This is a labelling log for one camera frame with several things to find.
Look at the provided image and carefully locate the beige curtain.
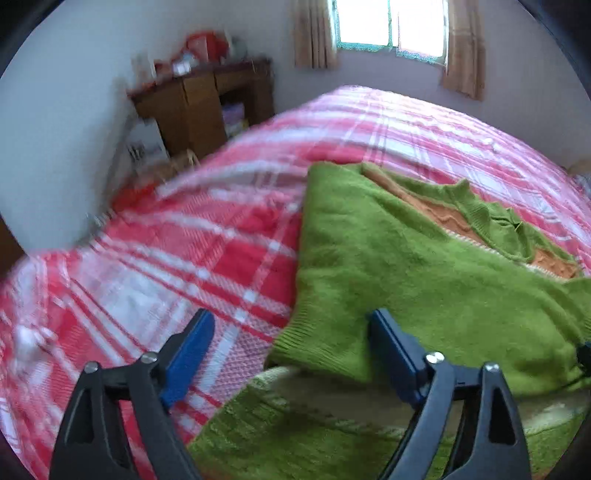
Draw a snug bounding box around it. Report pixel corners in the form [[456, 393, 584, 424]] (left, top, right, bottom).
[[293, 0, 339, 70], [438, 0, 486, 101]]

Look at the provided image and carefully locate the green knitted sweater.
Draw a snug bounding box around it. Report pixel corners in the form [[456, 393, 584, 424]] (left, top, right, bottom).
[[187, 161, 591, 480]]

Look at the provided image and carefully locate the window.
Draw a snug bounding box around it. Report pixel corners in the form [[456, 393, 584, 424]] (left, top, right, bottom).
[[332, 0, 448, 65]]

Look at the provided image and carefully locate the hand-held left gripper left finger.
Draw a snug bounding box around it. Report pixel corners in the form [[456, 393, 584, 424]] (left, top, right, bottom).
[[48, 308, 216, 480]]

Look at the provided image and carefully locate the brown wooden desk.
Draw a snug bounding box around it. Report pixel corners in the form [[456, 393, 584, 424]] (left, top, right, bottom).
[[128, 58, 275, 160]]

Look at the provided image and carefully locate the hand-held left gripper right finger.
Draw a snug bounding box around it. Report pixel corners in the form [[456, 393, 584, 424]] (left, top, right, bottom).
[[367, 308, 532, 480]]

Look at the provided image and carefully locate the red gift box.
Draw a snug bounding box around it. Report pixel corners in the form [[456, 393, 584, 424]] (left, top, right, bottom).
[[185, 31, 230, 62]]

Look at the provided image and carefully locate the white carton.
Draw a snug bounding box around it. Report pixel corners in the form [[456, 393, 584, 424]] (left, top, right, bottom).
[[126, 119, 166, 163]]

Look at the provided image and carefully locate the purple shoe box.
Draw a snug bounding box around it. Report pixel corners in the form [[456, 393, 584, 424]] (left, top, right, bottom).
[[222, 104, 246, 136]]

